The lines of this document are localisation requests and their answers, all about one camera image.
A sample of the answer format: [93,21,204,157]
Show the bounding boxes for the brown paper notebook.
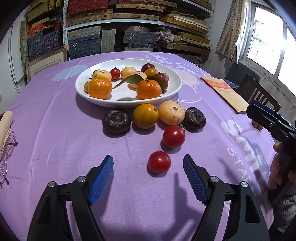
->
[201,76,249,114]

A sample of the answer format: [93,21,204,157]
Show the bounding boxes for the pale peach pepino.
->
[91,69,112,80]

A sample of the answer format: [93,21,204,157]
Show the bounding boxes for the white oval plate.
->
[75,58,182,108]

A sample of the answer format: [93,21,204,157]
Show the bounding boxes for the purple tablecloth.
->
[1,52,274,240]

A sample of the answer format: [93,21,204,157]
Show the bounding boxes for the leafy orange mandarin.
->
[113,76,166,99]

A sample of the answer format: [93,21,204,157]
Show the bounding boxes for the large orange mandarin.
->
[88,77,112,99]

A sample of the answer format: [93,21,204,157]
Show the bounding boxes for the blue folded cloth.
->
[224,79,239,90]

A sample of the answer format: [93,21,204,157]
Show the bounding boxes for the dark purple mangosteen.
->
[182,107,206,132]
[102,109,132,134]

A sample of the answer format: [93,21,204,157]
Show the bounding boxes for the small pepino melon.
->
[128,71,147,90]

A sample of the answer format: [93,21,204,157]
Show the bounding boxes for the longan pair on twig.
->
[251,120,263,131]

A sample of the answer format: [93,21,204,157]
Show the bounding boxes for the dark wooden chair right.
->
[236,74,281,111]

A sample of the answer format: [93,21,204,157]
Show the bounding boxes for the cream paper roll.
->
[0,110,13,150]

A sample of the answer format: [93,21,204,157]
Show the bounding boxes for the dark red plum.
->
[153,73,169,90]
[141,63,155,72]

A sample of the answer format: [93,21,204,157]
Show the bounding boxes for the framed picture board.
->
[26,44,69,83]

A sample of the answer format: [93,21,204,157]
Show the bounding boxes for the metal storage shelf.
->
[62,1,214,65]

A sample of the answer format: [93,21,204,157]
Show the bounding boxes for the red cherry tomato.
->
[148,151,171,174]
[162,126,186,149]
[110,68,121,80]

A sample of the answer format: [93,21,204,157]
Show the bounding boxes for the striped pepino melon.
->
[158,100,185,126]

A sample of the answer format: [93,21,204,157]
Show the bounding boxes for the large yellow pepino melon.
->
[121,67,137,79]

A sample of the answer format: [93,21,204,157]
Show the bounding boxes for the purple wire eyeglasses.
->
[0,131,18,186]

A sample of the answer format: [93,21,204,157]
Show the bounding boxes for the person right hand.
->
[268,143,296,194]

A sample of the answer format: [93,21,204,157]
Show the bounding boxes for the checkered curtain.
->
[216,0,248,64]

